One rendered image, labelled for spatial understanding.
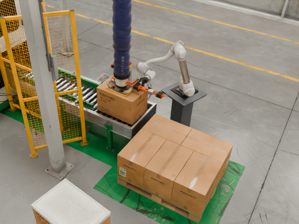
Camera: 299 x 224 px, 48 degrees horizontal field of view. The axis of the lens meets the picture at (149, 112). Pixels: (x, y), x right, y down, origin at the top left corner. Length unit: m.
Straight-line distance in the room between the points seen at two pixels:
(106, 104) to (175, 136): 1.07
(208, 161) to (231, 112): 1.94
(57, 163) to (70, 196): 1.47
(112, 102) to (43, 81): 1.16
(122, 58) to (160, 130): 1.12
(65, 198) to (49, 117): 1.24
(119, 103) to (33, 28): 1.64
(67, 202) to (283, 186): 3.06
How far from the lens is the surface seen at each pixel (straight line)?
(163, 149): 4.38
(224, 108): 6.15
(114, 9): 4.09
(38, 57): 3.74
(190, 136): 4.61
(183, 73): 4.59
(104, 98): 4.74
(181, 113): 5.11
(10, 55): 4.22
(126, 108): 4.58
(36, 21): 3.61
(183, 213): 4.43
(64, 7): 7.19
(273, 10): 1.51
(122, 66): 4.40
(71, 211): 3.21
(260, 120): 6.10
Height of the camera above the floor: 3.62
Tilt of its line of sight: 38 degrees down
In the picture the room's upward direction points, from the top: 4 degrees clockwise
